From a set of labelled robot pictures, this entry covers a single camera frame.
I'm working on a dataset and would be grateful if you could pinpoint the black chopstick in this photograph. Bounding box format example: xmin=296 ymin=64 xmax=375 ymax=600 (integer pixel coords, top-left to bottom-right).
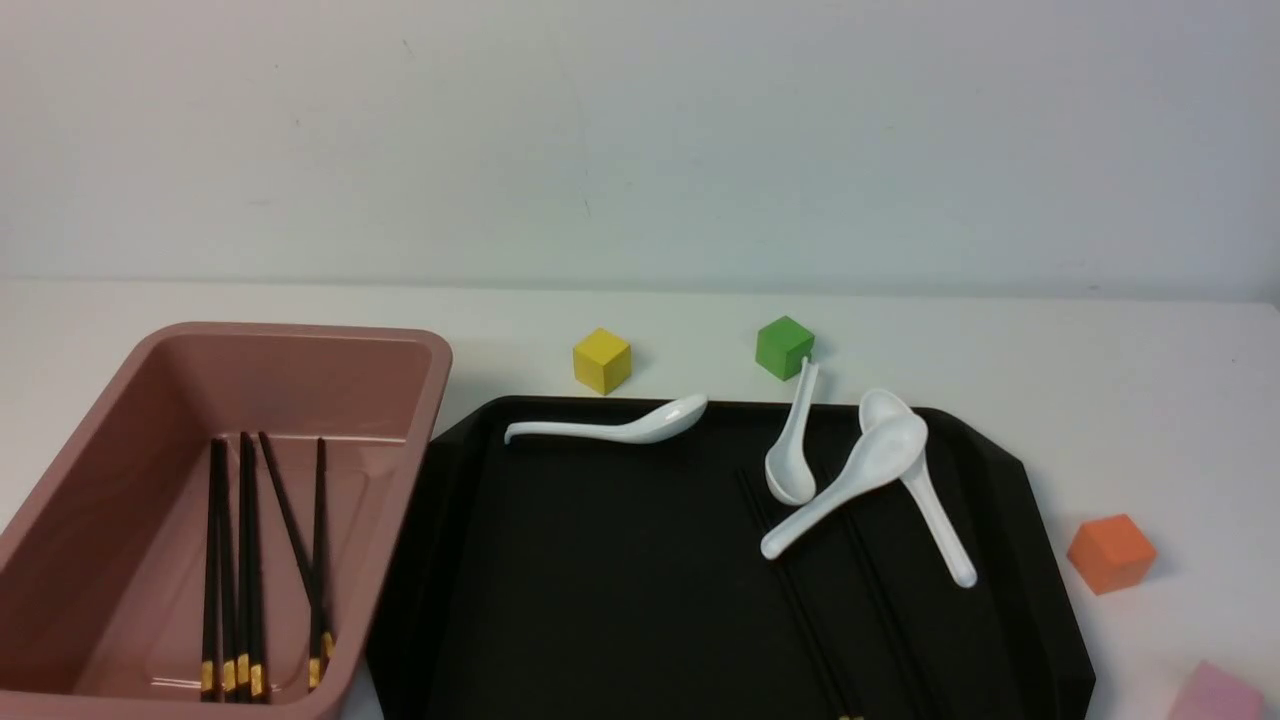
xmin=813 ymin=484 xmax=937 ymax=719
xmin=733 ymin=466 xmax=860 ymax=719

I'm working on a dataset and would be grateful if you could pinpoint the yellow wooden cube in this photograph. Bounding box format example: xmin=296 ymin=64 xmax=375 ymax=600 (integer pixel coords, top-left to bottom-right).
xmin=573 ymin=327 xmax=634 ymax=395

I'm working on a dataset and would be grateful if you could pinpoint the white spoon at tray top-left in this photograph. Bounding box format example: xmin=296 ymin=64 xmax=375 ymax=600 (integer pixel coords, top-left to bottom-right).
xmin=503 ymin=395 xmax=709 ymax=445

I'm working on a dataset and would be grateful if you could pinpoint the green wooden cube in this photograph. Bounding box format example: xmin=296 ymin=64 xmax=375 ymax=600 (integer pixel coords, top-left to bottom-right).
xmin=755 ymin=315 xmax=817 ymax=380

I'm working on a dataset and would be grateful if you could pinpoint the white spoon leaning on rim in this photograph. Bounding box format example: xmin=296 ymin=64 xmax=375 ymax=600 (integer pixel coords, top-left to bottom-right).
xmin=764 ymin=357 xmax=820 ymax=507

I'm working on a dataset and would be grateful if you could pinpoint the black plastic tray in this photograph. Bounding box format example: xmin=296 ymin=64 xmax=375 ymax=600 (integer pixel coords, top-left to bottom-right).
xmin=366 ymin=396 xmax=1096 ymax=719

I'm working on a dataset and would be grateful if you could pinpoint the white spoon underneath at right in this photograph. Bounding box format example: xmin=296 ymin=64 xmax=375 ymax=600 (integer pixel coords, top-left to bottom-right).
xmin=858 ymin=388 xmax=978 ymax=589

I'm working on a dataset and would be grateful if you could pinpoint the white spoon lying on top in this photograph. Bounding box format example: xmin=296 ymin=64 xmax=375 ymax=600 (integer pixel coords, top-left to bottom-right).
xmin=760 ymin=414 xmax=929 ymax=560

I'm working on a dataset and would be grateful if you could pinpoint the black chopstick bin slanted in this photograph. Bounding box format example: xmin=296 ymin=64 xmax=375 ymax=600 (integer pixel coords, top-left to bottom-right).
xmin=257 ymin=430 xmax=335 ymax=662

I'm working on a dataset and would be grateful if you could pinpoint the black chopstick bin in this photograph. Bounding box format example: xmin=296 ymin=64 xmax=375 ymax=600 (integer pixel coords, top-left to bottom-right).
xmin=211 ymin=438 xmax=241 ymax=703
xmin=308 ymin=438 xmax=332 ymax=692
xmin=239 ymin=432 xmax=270 ymax=705
xmin=200 ymin=439 xmax=221 ymax=703

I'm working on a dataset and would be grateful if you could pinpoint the black chopstick bin right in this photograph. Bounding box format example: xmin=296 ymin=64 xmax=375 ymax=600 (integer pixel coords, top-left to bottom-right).
xmin=308 ymin=438 xmax=332 ymax=692

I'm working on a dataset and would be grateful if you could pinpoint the black chopstick bin far left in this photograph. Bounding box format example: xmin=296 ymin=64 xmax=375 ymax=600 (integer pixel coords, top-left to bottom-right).
xmin=200 ymin=439 xmax=221 ymax=703

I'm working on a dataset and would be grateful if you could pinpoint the orange wooden cube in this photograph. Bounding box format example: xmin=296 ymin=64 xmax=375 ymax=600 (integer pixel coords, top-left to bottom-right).
xmin=1068 ymin=512 xmax=1158 ymax=594

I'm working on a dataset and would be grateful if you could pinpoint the pink plastic bin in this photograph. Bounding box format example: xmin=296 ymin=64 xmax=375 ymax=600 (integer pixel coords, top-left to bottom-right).
xmin=3 ymin=323 xmax=453 ymax=719

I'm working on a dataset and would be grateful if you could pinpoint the pink wooden block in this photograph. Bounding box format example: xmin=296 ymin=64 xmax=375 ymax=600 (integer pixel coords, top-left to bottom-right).
xmin=1166 ymin=660 xmax=1267 ymax=719

